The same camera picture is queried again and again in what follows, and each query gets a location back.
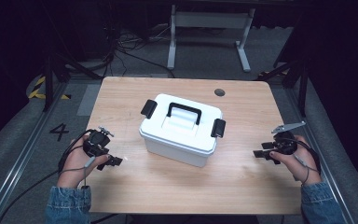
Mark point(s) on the person's left hand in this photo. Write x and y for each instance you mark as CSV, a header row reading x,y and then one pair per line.
x,y
74,165

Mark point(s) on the white lidded storage box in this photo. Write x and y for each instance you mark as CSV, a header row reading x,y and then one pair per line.
x,y
195,137

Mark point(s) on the person's right hand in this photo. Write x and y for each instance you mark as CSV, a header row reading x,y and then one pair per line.
x,y
303,168

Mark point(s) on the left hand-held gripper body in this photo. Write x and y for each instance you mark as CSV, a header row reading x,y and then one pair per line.
x,y
96,143

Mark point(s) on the white plastic storage box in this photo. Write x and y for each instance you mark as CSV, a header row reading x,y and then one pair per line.
x,y
174,153

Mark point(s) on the aluminium floor rail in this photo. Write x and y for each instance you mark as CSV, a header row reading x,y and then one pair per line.
x,y
320,155
21,155

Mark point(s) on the round grey table grommet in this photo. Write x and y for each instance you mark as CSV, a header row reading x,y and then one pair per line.
x,y
219,92

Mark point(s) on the yellow black floor tape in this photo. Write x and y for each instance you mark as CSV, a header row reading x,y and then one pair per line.
x,y
37,93

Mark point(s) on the black tripod stand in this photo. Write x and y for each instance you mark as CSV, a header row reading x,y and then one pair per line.
x,y
49,81
301,84

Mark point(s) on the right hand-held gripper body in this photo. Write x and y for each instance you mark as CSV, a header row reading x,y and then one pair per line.
x,y
285,143

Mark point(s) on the white metal desk frame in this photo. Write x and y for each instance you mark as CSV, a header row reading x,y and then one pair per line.
x,y
211,20

